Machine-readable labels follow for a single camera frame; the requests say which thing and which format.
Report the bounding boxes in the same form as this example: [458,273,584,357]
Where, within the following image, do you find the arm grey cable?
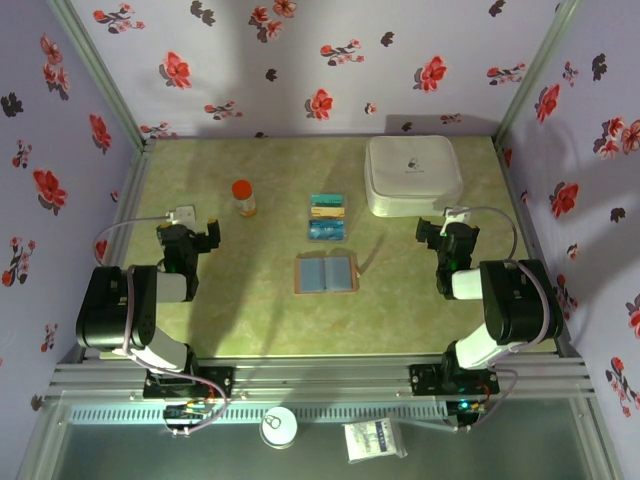
[452,205,551,434]
[93,213,232,436]

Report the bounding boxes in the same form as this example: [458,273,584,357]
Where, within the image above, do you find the slotted grey cable duct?
[67,403,454,425]

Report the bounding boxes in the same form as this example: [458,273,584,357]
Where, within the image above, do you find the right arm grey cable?
[452,205,551,434]

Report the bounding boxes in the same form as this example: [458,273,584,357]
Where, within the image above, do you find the left arm grey cable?
[93,213,232,436]

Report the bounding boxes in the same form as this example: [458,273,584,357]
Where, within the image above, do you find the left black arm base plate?
[143,365,235,400]

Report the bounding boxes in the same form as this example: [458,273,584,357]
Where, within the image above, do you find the aluminium front frame rail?
[43,355,597,401]

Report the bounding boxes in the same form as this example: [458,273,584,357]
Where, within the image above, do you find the blue credit card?
[308,219,349,243]

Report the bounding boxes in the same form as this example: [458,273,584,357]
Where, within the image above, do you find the white zip pouch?
[363,134,465,219]

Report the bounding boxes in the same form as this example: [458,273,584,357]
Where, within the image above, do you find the aluminium corner post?
[47,0,157,151]
[493,0,585,146]

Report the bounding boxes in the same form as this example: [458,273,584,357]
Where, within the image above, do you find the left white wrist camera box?
[167,203,197,225]

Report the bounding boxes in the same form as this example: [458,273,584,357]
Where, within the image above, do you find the orange pill bottle red cap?
[231,179,259,218]

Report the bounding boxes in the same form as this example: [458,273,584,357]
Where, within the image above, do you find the brown leather card holder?
[293,253,363,296]

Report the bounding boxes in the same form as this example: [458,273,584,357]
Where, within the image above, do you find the aluminium side rail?
[492,137,584,359]
[59,138,157,364]

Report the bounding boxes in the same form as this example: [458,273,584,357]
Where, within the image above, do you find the white tin can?
[258,406,300,448]

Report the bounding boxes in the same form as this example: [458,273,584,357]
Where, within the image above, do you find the white plastic packet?
[342,418,409,462]

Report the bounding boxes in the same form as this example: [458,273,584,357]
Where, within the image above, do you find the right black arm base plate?
[409,363,500,396]

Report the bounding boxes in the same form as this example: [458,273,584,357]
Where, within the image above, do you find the small circuit board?
[164,399,214,435]
[447,398,487,432]

